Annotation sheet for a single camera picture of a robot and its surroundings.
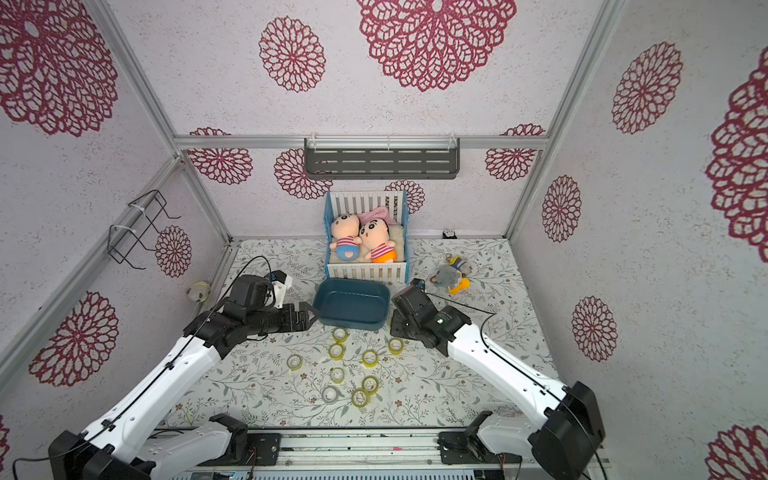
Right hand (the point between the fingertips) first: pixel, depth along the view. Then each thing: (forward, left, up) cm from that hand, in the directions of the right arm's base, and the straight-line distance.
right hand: (404, 325), depth 80 cm
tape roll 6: (-15, +12, -14) cm, 24 cm away
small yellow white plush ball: (+18, +70, -11) cm, 74 cm away
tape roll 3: (0, +2, -14) cm, 14 cm away
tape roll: (-6, +32, -13) cm, 35 cm away
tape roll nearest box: (+4, +20, -15) cm, 25 cm away
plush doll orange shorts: (+35, +10, -1) cm, 36 cm away
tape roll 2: (-3, +10, -15) cm, 18 cm away
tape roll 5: (-11, +9, -14) cm, 20 cm away
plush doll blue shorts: (+38, +20, -2) cm, 43 cm away
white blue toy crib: (+48, +19, +3) cm, 52 cm away
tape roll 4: (-9, +19, -14) cm, 25 cm away
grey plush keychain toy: (+24, -16, -10) cm, 31 cm away
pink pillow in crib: (+48, +9, -3) cm, 49 cm away
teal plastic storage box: (+16, +17, -15) cm, 27 cm away
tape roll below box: (-2, +20, -14) cm, 25 cm away
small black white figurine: (+52, -20, -16) cm, 58 cm away
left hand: (-1, +25, +5) cm, 26 cm away
